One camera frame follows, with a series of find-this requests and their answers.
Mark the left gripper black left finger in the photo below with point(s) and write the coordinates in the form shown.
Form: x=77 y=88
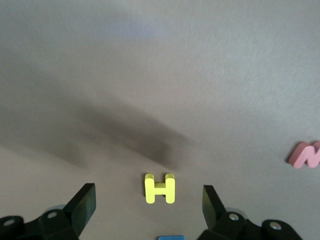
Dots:
x=83 y=205

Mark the yellow letter H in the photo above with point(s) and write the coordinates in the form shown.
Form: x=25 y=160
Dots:
x=160 y=188

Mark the red letter w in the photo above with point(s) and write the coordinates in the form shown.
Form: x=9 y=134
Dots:
x=300 y=157

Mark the blue letter M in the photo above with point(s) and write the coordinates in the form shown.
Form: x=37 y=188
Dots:
x=171 y=237

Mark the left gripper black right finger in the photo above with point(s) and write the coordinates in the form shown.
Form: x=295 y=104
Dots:
x=211 y=207

